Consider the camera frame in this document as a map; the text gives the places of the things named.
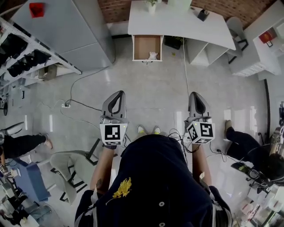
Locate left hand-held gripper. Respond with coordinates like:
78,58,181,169
99,90,130,146

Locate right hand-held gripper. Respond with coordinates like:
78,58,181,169
183,92,216,145

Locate white wooden drawer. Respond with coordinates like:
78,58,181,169
132,34,164,65

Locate person's left forearm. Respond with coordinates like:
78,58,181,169
89,145,116,196

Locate person's right forearm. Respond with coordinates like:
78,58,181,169
191,141,213,187

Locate white open shelf unit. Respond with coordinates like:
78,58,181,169
185,38,229,66

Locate black box under desk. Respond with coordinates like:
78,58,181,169
164,35,184,50

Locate grey chair with black legs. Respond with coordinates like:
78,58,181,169
49,137,101,206
225,16,249,64

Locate person's dark shirt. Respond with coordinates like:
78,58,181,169
74,132,233,227

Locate white side cabinet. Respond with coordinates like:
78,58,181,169
230,0,284,81

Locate white desk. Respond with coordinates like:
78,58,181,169
127,0,237,51

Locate grey metal cabinet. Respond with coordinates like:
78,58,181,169
10,0,115,72

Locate black device on desk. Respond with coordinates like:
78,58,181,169
197,7,210,22

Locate red box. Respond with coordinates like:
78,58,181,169
258,31,275,44

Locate white potted plant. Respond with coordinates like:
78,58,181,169
144,0,163,16

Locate blue box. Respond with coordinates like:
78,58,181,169
12,157,51,203

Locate red object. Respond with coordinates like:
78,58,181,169
29,2,45,19

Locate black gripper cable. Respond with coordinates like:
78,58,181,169
168,128,201,155

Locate white hanging cable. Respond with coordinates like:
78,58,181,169
182,37,191,95

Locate black floor cable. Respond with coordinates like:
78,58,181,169
64,59,116,112

